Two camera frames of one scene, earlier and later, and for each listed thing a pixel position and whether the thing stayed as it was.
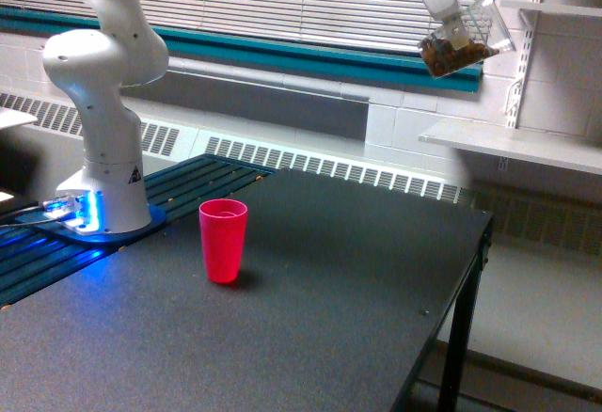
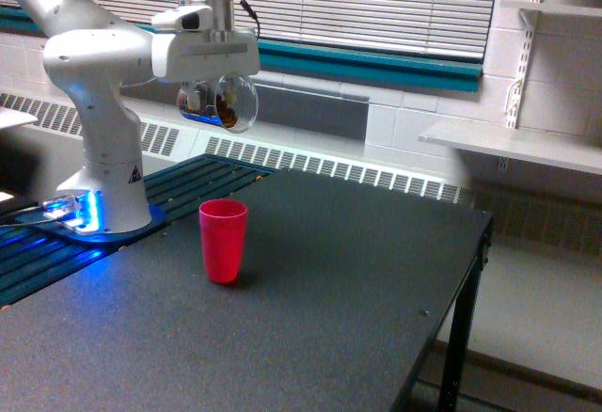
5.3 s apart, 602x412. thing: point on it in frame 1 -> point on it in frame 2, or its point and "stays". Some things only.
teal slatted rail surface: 28,260 stays
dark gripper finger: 460,34 -> 201,90
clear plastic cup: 460,40 -> 230,103
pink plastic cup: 223,225 stays
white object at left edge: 10,118 stays
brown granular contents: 440,56 -> 228,114
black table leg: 462,334 stays
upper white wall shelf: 567,9 stays
